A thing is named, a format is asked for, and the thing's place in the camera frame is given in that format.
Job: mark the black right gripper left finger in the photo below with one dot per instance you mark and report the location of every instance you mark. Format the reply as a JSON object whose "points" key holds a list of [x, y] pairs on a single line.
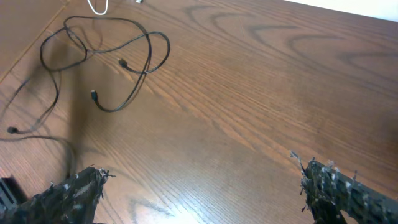
{"points": [[72, 201]]}

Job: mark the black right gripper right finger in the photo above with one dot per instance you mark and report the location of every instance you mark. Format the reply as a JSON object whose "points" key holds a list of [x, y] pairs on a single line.
{"points": [[329, 194]]}

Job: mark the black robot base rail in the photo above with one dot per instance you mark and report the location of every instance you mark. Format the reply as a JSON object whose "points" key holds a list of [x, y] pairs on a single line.
{"points": [[12, 194]]}

